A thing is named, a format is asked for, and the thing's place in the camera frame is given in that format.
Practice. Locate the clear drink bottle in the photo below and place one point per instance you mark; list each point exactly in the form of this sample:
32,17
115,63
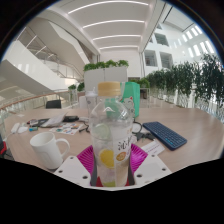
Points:
111,143

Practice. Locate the white cabinet topped with plants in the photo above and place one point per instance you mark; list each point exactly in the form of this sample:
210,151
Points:
100,78

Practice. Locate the dark blue keyboard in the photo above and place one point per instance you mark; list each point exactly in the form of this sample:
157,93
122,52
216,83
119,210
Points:
165,135

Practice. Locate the white ceramic mug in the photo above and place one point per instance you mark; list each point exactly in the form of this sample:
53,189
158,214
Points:
46,150

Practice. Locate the glass shelf unit with plants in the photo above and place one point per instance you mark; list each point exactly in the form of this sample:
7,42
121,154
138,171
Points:
143,86

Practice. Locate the white paper card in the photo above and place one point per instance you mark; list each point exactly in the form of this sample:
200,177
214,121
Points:
152,148

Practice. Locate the ceiling light strips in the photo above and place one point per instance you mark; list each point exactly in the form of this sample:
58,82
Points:
113,22

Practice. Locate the white oblong device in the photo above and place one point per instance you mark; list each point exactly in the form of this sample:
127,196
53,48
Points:
15,128

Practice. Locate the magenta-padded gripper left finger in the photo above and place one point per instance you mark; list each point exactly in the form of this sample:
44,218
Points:
71,170

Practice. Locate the small potted plants planter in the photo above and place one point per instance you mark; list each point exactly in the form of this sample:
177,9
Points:
76,90

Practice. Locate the colourful sticker sheet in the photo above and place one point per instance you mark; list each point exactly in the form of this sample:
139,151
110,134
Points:
66,128

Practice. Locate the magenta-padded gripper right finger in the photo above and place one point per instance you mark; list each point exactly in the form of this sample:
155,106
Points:
151,170

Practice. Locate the black office chair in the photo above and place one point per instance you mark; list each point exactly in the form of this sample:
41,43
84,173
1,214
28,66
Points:
53,104

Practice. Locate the clear plastic tumbler with lid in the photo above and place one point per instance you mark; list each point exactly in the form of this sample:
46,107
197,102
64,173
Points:
90,101

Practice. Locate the black wallet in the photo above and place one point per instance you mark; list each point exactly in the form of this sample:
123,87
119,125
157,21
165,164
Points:
71,118

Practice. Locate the row of potted trees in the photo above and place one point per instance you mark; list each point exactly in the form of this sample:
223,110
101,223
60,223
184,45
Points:
200,80

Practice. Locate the green tote bag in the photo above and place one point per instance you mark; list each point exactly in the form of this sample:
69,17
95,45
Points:
131,96

